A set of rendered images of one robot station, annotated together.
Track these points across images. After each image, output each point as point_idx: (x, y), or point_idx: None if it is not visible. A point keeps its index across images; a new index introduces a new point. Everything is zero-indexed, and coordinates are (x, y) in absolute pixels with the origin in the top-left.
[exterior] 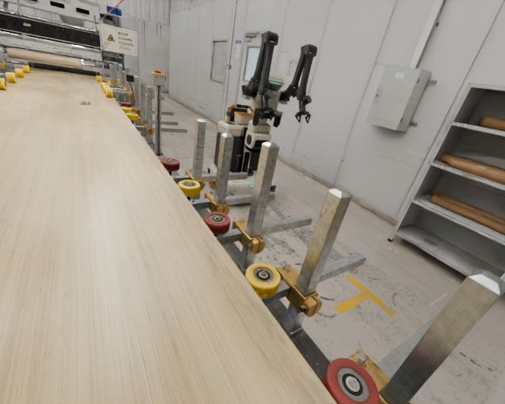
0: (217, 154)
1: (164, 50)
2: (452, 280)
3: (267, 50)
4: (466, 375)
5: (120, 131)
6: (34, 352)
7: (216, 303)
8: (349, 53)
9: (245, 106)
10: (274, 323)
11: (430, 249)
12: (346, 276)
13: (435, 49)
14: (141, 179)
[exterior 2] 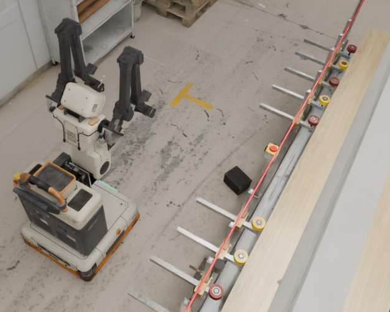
0: (94, 238)
1: None
2: (120, 49)
3: (138, 68)
4: (210, 60)
5: (306, 177)
6: None
7: (359, 67)
8: None
9: (36, 177)
10: (353, 58)
11: (103, 51)
12: (172, 106)
13: None
14: (340, 113)
